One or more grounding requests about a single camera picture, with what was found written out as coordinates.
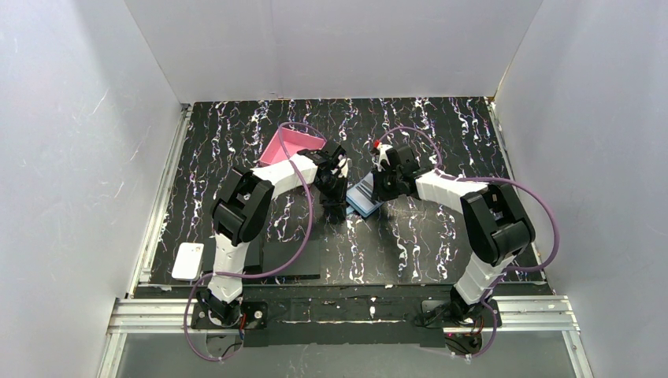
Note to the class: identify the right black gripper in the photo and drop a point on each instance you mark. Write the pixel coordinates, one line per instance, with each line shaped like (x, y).
(380, 187)

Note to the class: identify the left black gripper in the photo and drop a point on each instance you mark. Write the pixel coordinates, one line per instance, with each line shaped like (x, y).
(334, 192)

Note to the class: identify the blue leather card holder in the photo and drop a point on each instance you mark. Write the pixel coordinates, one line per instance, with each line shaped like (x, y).
(360, 197)

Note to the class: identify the pink plastic tray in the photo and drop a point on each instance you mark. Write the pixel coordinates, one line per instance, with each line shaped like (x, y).
(294, 141)

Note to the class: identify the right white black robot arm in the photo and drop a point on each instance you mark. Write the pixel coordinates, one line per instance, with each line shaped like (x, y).
(497, 226)

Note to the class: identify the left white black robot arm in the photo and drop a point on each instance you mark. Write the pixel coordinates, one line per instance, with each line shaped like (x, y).
(240, 212)

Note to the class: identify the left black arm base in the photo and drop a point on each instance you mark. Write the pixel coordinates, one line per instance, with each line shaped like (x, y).
(244, 315)

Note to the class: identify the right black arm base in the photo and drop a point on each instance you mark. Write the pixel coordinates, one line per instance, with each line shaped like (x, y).
(442, 314)

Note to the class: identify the small black flat plate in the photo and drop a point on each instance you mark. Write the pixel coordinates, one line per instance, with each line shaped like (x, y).
(253, 263)

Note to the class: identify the white rectangular device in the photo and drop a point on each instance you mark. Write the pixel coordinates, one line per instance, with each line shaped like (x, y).
(188, 262)

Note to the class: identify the aluminium left side rail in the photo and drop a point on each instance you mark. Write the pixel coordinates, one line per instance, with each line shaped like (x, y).
(142, 271)

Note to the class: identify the aluminium front rail frame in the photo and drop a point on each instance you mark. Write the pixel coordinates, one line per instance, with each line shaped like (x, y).
(359, 335)

